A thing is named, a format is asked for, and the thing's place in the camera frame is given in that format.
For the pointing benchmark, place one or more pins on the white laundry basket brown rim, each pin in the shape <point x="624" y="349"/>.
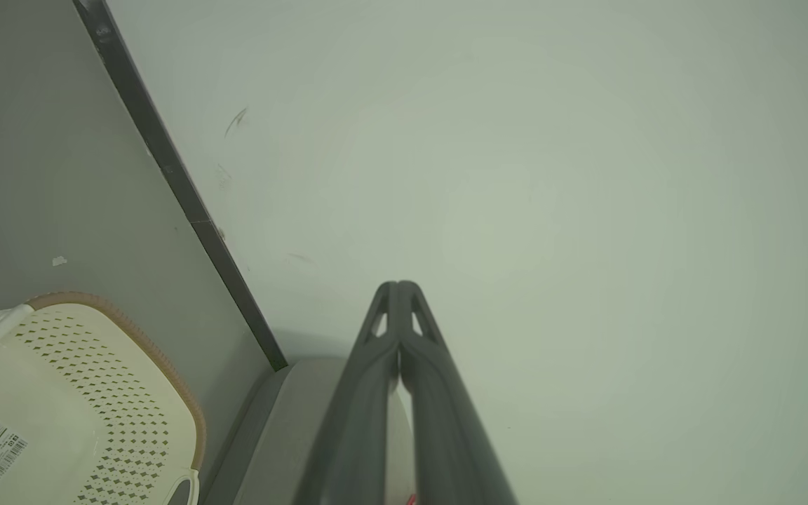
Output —
<point x="60" y="393"/>

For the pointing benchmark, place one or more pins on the grey fabric sofa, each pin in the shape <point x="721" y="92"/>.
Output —
<point x="271" y="449"/>

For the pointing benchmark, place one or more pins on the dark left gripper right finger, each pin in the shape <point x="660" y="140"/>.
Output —
<point x="446" y="442"/>

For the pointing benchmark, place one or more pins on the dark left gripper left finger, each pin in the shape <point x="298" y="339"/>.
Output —
<point x="358" y="435"/>

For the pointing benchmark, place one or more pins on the black baseboard strip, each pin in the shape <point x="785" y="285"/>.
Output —
<point x="165" y="161"/>

